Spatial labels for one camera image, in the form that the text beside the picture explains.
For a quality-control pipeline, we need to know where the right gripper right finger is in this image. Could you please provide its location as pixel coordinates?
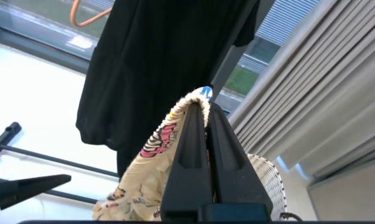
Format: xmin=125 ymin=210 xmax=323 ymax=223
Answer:
xmin=206 ymin=101 xmax=273 ymax=222

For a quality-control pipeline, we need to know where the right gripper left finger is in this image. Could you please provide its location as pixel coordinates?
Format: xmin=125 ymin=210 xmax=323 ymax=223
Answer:
xmin=160 ymin=101 xmax=214 ymax=222

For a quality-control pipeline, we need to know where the cream printed garment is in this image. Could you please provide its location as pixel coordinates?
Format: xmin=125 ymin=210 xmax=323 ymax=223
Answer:
xmin=92 ymin=86 xmax=214 ymax=222

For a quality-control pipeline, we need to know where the black garment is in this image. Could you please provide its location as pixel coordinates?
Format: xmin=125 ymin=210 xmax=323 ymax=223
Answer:
xmin=75 ymin=0 xmax=260 ymax=180

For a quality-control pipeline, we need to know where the white laundry basket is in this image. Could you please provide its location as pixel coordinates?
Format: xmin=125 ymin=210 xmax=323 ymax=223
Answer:
xmin=245 ymin=153 xmax=304 ymax=222

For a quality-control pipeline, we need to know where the black clothes rack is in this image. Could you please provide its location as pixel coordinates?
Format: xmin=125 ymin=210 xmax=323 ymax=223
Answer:
xmin=0 ymin=121 xmax=120 ymax=205

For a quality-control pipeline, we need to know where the pink clothes hanger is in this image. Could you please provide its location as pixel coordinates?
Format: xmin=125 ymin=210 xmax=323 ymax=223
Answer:
xmin=70 ymin=0 xmax=113 ymax=28

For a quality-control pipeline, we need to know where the beige curtain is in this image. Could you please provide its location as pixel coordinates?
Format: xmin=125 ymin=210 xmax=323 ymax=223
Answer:
xmin=227 ymin=0 xmax=375 ymax=187

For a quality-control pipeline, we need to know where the window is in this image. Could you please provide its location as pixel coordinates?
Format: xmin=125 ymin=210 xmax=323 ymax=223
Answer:
xmin=0 ymin=0 xmax=322 ymax=116

